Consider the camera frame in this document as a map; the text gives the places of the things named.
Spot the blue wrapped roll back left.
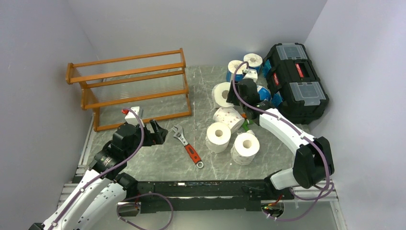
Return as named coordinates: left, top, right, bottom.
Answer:
left=226, top=60, right=247, bottom=82

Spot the orange wooden shelf rack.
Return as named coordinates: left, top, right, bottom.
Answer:
left=65, top=48, right=192, bottom=132

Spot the plain white paper roll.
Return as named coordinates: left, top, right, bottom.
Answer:
left=205, top=122, right=231, bottom=153

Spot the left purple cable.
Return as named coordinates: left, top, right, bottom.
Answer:
left=47, top=108, right=174, bottom=230

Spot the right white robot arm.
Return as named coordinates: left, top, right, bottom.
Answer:
left=227, top=79, right=335, bottom=199

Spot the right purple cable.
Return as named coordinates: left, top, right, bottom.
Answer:
left=232, top=61, right=335, bottom=222

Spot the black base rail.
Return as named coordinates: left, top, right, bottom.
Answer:
left=118, top=179, right=293, bottom=217

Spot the blue wrapped roll back right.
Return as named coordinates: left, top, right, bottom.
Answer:
left=243, top=53, right=263, bottom=73

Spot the red handled adjustable wrench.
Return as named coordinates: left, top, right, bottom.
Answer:
left=172, top=125, right=204, bottom=169

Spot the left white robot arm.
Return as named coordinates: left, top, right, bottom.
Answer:
left=30, top=120, right=168, bottom=230

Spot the black plastic toolbox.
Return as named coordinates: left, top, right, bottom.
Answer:
left=262, top=43, right=329, bottom=125

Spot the blue wrapped roll lying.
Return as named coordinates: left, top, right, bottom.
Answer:
left=257, top=85, right=271, bottom=101

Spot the dotted white roll lying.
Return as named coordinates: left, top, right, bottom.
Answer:
left=213, top=107, right=245, bottom=133

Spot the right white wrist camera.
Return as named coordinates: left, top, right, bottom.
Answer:
left=243, top=69, right=258, bottom=82

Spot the plain white roll lying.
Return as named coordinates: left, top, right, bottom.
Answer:
left=212, top=82, right=234, bottom=108

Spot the dotted white roll front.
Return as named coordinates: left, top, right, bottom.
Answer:
left=230, top=132, right=260, bottom=166

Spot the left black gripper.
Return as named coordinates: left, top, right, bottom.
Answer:
left=124, top=119, right=168, bottom=159

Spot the purple cable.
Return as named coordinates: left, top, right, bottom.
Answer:
left=47, top=108, right=174, bottom=230
left=232, top=61, right=335, bottom=222

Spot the dotted white roll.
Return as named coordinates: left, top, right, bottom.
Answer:
left=213, top=107, right=245, bottom=133
left=230, top=132, right=260, bottom=166

